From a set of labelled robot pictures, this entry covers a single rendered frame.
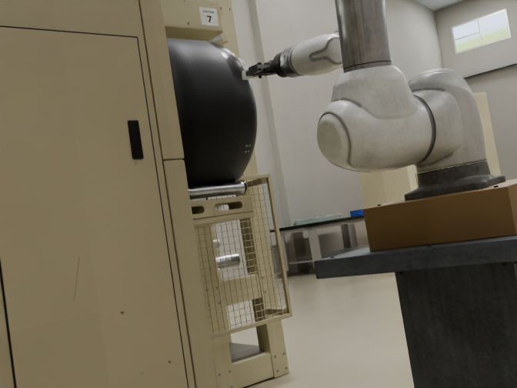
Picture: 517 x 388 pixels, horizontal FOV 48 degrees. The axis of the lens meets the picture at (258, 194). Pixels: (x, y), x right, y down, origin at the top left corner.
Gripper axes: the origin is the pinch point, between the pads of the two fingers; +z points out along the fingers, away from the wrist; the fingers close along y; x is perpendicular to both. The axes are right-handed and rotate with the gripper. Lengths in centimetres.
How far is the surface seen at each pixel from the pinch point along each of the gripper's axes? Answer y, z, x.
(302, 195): -524, 574, 94
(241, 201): -4.7, 16.0, 42.9
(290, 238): -462, 538, 155
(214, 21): -30, 64, -34
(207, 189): 7.7, 19.1, 37.7
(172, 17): -9, 64, -34
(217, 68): 3.5, 13.7, -3.7
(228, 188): -1.1, 19.0, 37.9
